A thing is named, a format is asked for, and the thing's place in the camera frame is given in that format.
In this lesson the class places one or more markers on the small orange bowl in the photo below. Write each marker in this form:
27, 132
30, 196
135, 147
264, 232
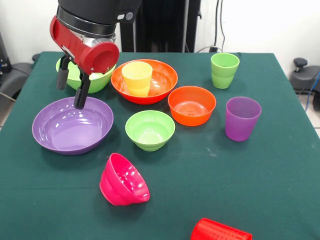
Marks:
192, 110

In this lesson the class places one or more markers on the small green bowl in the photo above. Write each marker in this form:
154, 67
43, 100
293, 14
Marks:
150, 132

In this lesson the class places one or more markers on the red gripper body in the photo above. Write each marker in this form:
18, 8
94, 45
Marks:
82, 52

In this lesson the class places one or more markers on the large orange-red bowl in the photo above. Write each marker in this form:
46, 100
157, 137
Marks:
165, 82

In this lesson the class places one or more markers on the large green bowl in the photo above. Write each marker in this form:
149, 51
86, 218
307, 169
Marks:
100, 80

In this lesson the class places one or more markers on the green cup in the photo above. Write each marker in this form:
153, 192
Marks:
225, 72

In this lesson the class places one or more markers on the large purple bowl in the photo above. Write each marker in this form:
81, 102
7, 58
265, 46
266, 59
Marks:
72, 130

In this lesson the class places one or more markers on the yellow cup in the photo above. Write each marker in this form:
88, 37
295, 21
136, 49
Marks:
137, 80

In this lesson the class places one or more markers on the black pedestal leg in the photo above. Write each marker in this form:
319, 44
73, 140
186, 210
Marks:
302, 77
15, 77

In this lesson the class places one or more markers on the purple cup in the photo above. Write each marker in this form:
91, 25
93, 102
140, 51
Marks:
241, 122

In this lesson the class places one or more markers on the red cup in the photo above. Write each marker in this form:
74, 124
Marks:
220, 231

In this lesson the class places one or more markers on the pink bowl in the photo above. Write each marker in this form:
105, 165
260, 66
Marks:
117, 185

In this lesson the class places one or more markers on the dark green tablecloth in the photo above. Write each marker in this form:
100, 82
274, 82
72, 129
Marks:
250, 175

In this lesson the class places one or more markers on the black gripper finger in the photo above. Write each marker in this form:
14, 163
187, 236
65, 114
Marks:
62, 75
81, 95

